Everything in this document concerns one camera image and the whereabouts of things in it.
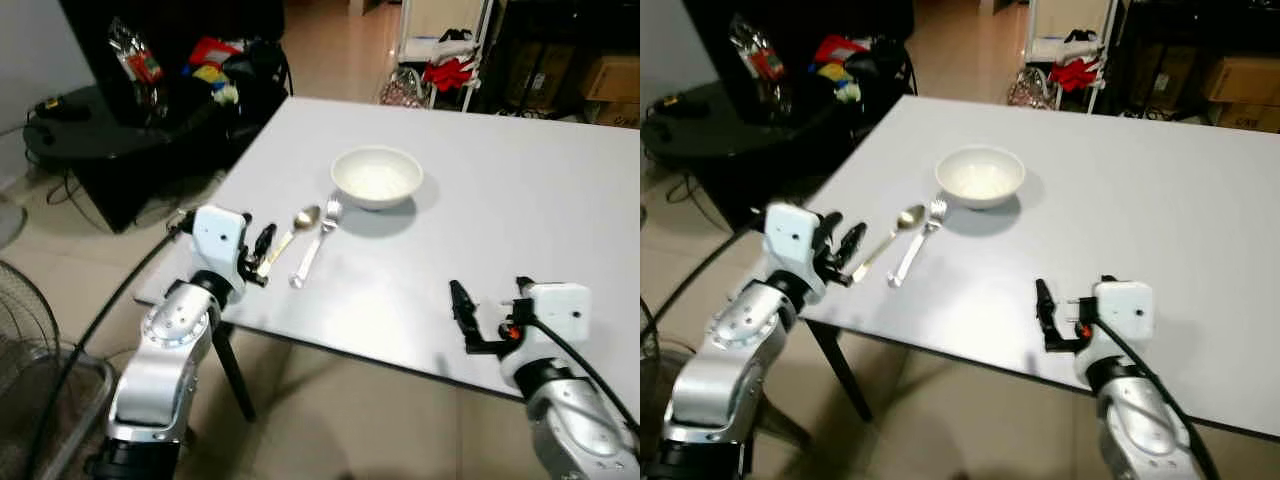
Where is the metal spoon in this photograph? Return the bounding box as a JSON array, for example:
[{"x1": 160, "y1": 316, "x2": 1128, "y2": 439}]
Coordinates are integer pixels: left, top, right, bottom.
[
  {"x1": 851, "y1": 204, "x2": 927, "y2": 284},
  {"x1": 256, "y1": 205, "x2": 322, "y2": 280}
]

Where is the metal fork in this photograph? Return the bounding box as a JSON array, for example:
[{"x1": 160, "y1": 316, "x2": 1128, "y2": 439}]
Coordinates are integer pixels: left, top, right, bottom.
[
  {"x1": 887, "y1": 198, "x2": 948, "y2": 289},
  {"x1": 290, "y1": 198, "x2": 344, "y2": 290}
]

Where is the black table leg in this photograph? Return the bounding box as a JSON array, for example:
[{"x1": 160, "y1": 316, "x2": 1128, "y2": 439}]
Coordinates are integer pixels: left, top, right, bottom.
[
  {"x1": 210, "y1": 320, "x2": 257, "y2": 422},
  {"x1": 805, "y1": 320, "x2": 868, "y2": 423}
]

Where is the white round bowl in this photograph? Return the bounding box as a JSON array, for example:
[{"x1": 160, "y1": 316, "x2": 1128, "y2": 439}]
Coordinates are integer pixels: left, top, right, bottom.
[
  {"x1": 331, "y1": 146, "x2": 425, "y2": 211},
  {"x1": 935, "y1": 145, "x2": 1027, "y2": 210}
]

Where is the black glass TV stand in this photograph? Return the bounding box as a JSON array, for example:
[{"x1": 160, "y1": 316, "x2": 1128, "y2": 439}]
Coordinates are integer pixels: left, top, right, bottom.
[
  {"x1": 641, "y1": 85, "x2": 906, "y2": 229},
  {"x1": 24, "y1": 85, "x2": 293, "y2": 233}
]

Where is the black bag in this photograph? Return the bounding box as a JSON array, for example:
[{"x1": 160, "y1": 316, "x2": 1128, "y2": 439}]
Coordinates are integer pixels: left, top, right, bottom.
[
  {"x1": 846, "y1": 38, "x2": 917, "y2": 97},
  {"x1": 222, "y1": 40, "x2": 291, "y2": 99}
]

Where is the red packet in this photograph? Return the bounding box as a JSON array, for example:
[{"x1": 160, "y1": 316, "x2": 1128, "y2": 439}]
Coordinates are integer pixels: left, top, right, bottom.
[
  {"x1": 189, "y1": 37, "x2": 243, "y2": 67},
  {"x1": 814, "y1": 34, "x2": 869, "y2": 64}
]

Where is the printed brown cardboard box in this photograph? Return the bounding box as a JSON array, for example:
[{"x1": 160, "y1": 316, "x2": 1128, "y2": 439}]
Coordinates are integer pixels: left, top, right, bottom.
[
  {"x1": 590, "y1": 101, "x2": 641, "y2": 130},
  {"x1": 1214, "y1": 101, "x2": 1280, "y2": 133}
]

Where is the red cloth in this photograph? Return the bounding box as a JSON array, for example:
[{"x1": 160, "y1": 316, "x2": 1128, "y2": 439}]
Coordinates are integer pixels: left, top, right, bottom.
[
  {"x1": 423, "y1": 57, "x2": 480, "y2": 94},
  {"x1": 1047, "y1": 57, "x2": 1102, "y2": 94}
]

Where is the dark cardboard box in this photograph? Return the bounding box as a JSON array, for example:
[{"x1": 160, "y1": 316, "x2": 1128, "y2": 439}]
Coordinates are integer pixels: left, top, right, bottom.
[
  {"x1": 507, "y1": 42, "x2": 582, "y2": 110},
  {"x1": 1129, "y1": 42, "x2": 1207, "y2": 110}
]

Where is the silver snack bag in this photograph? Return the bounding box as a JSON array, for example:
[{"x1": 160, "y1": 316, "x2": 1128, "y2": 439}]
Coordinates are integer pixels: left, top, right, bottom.
[
  {"x1": 107, "y1": 17, "x2": 167, "y2": 89},
  {"x1": 727, "y1": 14, "x2": 787, "y2": 85}
]

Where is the large brown cardboard box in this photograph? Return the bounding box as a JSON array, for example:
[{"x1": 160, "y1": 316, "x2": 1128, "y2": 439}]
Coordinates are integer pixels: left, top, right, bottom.
[
  {"x1": 582, "y1": 55, "x2": 641, "y2": 104},
  {"x1": 1204, "y1": 55, "x2": 1280, "y2": 105}
]

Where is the black television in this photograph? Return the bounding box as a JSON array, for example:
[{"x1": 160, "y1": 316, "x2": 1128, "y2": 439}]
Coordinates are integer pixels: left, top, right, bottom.
[
  {"x1": 58, "y1": 0, "x2": 287, "y2": 127},
  {"x1": 683, "y1": 0, "x2": 917, "y2": 123}
]

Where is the white metal rack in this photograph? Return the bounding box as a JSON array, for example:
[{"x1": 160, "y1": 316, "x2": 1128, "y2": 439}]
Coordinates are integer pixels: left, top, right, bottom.
[
  {"x1": 398, "y1": 0, "x2": 497, "y2": 113},
  {"x1": 1024, "y1": 0, "x2": 1123, "y2": 113}
]

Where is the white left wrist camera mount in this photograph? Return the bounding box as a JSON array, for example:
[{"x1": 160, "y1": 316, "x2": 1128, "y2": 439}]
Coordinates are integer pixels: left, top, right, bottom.
[
  {"x1": 764, "y1": 201, "x2": 829, "y2": 301},
  {"x1": 189, "y1": 204, "x2": 253, "y2": 297}
]

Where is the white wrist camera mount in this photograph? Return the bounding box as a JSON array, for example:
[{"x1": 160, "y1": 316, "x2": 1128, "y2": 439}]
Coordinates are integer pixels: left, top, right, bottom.
[
  {"x1": 1088, "y1": 280, "x2": 1157, "y2": 369},
  {"x1": 764, "y1": 201, "x2": 829, "y2": 301},
  {"x1": 189, "y1": 204, "x2": 253, "y2": 297},
  {"x1": 513, "y1": 282, "x2": 593, "y2": 373}
]

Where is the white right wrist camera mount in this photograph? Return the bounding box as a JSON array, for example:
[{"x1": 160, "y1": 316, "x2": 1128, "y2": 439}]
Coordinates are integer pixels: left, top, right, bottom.
[
  {"x1": 1088, "y1": 280, "x2": 1157, "y2": 369},
  {"x1": 513, "y1": 282, "x2": 593, "y2": 373}
]

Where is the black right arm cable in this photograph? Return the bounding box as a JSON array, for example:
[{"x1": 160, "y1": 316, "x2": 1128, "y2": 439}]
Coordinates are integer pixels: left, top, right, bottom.
[
  {"x1": 515, "y1": 315, "x2": 641, "y2": 436},
  {"x1": 1088, "y1": 315, "x2": 1223, "y2": 480}
]

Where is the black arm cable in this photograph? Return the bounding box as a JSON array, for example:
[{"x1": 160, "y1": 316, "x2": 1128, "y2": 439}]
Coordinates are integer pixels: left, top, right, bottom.
[
  {"x1": 640, "y1": 225, "x2": 771, "y2": 346},
  {"x1": 22, "y1": 215, "x2": 196, "y2": 480},
  {"x1": 515, "y1": 315, "x2": 641, "y2": 436},
  {"x1": 1088, "y1": 315, "x2": 1223, "y2": 480}
]

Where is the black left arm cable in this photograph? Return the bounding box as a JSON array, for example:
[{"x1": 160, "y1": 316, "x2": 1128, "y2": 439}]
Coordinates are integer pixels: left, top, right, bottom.
[
  {"x1": 640, "y1": 225, "x2": 771, "y2": 346},
  {"x1": 22, "y1": 215, "x2": 196, "y2": 480}
]

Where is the grey wire fan guard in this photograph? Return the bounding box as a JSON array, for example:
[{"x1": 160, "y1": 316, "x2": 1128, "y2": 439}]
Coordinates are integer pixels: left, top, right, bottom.
[{"x1": 0, "y1": 258, "x2": 119, "y2": 480}]

